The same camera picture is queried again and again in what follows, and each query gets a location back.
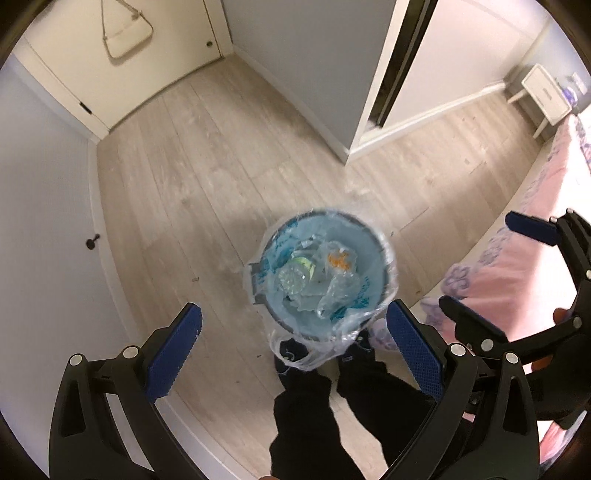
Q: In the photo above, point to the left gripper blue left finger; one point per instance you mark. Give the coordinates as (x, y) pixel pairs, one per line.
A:
(85, 442)

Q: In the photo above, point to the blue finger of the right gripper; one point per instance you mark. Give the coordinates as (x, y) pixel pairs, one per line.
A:
(561, 389)
(571, 234)

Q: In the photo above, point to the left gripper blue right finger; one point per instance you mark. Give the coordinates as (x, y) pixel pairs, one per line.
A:
(483, 423)

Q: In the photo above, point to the clear plastic trash bag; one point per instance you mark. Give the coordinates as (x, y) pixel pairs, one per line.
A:
(336, 282)

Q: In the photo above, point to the clear plastic bottle green cap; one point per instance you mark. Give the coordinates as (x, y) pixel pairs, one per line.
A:
(295, 275)

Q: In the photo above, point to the pink bed mattress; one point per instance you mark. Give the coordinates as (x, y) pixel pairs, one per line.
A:
(514, 281)

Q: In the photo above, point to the white nightstand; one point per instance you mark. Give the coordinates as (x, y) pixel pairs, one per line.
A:
(547, 94)

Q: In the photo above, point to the black door stopper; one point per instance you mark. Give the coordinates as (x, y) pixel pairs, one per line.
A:
(91, 242)

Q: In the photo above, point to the white wardrobe sliding door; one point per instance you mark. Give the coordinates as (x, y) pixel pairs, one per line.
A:
(469, 50)

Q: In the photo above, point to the cream handbag on door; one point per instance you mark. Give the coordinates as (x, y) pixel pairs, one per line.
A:
(133, 33)

